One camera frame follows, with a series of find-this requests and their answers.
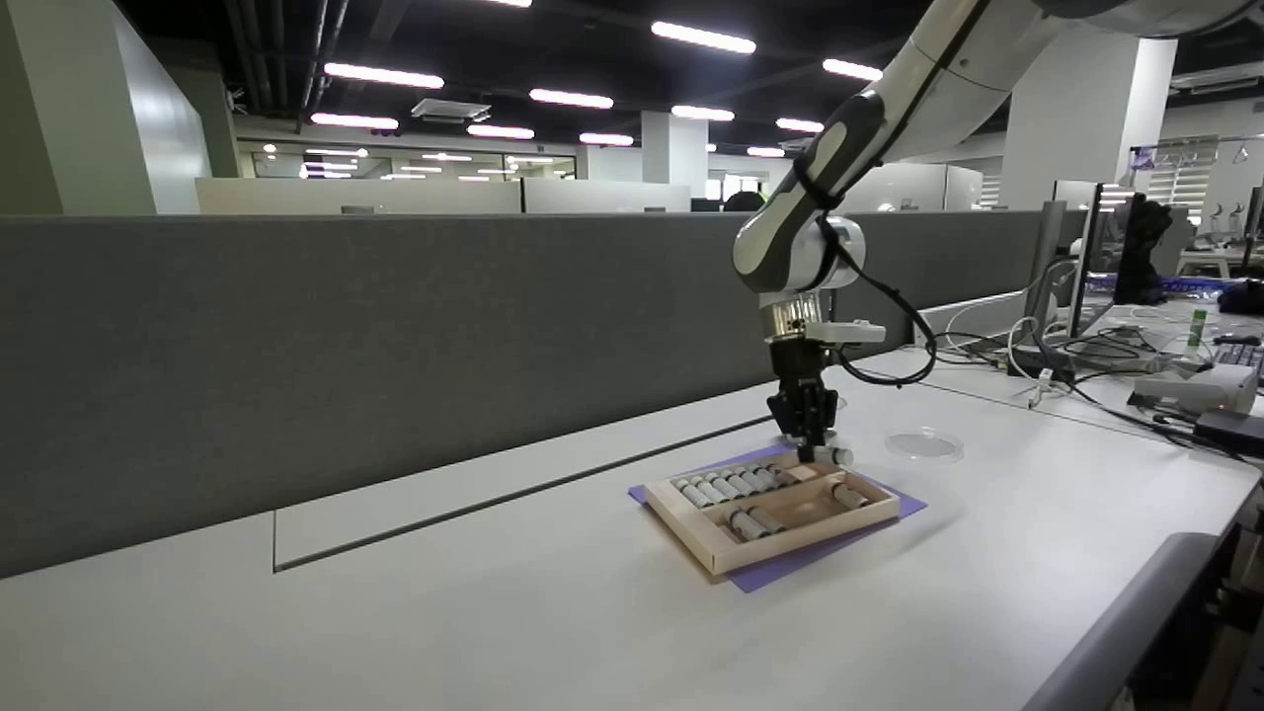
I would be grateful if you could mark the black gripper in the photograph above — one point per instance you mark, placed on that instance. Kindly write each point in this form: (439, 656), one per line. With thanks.
(801, 363)

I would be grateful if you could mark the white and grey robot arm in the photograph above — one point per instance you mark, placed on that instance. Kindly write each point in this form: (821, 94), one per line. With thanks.
(948, 69)

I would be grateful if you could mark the green and white bottle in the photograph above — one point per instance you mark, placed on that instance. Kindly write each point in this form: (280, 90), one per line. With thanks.
(1199, 334)

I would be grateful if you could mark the small grey vial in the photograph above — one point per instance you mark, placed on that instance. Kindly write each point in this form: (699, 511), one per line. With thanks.
(768, 518)
(840, 455)
(743, 524)
(849, 495)

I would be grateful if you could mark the row of small vials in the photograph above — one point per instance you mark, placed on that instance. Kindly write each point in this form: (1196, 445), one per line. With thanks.
(729, 484)

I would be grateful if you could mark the clear shallow round dish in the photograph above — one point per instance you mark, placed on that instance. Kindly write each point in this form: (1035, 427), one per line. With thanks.
(924, 445)

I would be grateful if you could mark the wooden tray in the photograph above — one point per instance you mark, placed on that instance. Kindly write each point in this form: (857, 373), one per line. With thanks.
(790, 538)

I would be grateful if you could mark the purple mat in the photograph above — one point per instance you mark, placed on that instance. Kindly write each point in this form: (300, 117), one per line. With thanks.
(889, 513)

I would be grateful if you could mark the computer monitor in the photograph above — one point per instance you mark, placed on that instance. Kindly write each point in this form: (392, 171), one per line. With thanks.
(1047, 252)
(1096, 247)

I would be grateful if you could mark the black stuffed figure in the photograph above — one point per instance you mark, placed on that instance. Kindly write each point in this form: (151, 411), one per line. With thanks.
(1143, 247)

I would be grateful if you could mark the white box device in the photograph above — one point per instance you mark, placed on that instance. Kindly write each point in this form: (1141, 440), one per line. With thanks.
(1200, 387)

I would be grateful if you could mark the row of white partitions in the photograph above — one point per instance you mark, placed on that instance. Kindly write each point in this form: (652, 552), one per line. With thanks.
(444, 196)

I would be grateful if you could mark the black power brick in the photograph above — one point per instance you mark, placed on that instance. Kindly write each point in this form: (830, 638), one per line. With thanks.
(1232, 431)

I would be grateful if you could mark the black keyboard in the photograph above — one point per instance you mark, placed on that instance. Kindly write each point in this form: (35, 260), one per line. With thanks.
(1242, 355)

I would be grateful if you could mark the grey desk partition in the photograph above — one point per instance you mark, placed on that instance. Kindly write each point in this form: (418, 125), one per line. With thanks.
(346, 365)

